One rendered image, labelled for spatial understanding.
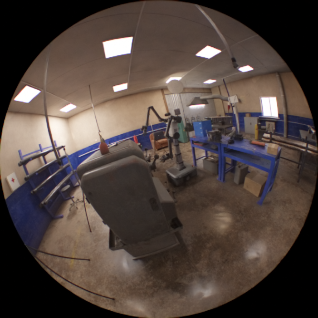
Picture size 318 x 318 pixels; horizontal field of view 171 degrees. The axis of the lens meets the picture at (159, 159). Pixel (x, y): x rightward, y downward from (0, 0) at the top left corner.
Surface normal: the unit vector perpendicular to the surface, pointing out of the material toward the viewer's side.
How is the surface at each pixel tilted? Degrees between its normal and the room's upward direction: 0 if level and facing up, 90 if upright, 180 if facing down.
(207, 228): 0
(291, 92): 90
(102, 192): 90
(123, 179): 90
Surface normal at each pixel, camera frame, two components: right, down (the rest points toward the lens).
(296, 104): -0.92, 0.32
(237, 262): -0.24, -0.91
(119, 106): 0.29, 0.26
